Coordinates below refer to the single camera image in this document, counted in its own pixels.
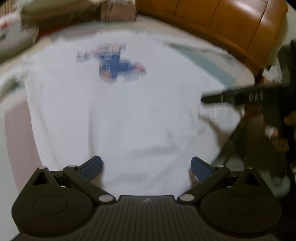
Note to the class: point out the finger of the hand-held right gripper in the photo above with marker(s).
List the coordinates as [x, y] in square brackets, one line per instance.
[217, 98]

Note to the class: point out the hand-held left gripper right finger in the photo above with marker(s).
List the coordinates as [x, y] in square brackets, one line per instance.
[200, 169]

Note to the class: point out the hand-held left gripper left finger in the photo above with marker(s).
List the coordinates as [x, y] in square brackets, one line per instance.
[91, 168]

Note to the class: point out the white printed t-shirt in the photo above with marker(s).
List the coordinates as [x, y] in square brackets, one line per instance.
[138, 115]

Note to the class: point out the person's right hand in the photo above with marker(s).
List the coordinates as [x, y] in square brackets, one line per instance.
[281, 143]

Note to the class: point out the wooden headboard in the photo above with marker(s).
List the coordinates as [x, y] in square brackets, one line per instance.
[219, 20]

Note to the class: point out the person's grey trouser leg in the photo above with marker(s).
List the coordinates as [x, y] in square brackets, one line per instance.
[279, 185]

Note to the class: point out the pink handbag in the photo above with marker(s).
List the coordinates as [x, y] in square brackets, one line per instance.
[118, 10]

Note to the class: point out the grey cushion with hole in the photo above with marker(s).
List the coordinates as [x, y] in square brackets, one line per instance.
[16, 41]

